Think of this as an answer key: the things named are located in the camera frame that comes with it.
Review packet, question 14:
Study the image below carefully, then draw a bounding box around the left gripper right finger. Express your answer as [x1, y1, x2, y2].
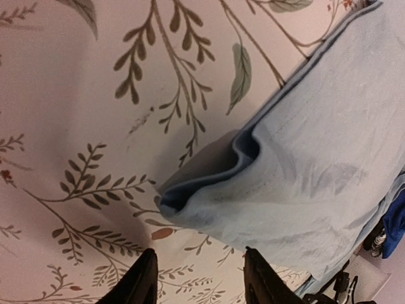
[244, 247, 301, 304]

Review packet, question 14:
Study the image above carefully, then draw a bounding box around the light blue shirt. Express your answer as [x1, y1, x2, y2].
[159, 1, 404, 280]

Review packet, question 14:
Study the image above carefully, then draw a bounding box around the floral patterned table mat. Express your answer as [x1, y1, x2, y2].
[1, 1, 388, 303]

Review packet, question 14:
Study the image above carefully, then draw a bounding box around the black white checkered garment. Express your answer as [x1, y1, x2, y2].
[363, 220, 387, 257]

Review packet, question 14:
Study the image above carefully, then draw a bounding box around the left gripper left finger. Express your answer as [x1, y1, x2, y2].
[101, 248, 158, 304]

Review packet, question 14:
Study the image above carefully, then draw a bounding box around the blue pleated skirt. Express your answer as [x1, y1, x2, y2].
[382, 171, 404, 259]

